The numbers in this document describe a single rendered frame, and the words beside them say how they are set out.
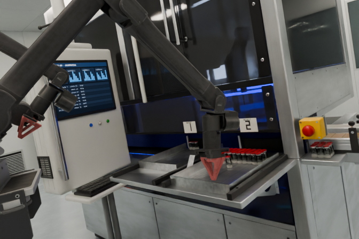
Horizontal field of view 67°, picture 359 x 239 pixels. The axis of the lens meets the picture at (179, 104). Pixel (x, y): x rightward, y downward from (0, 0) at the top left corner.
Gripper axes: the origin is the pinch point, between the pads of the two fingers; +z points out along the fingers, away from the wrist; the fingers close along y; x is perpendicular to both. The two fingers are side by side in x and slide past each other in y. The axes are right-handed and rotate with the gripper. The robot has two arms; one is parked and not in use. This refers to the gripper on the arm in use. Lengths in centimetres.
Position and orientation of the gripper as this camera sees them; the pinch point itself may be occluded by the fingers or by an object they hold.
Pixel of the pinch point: (213, 177)
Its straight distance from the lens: 88.6
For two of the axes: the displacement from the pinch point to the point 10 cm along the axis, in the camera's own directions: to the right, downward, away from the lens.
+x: -7.1, 0.9, 7.0
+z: 0.4, 10.0, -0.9
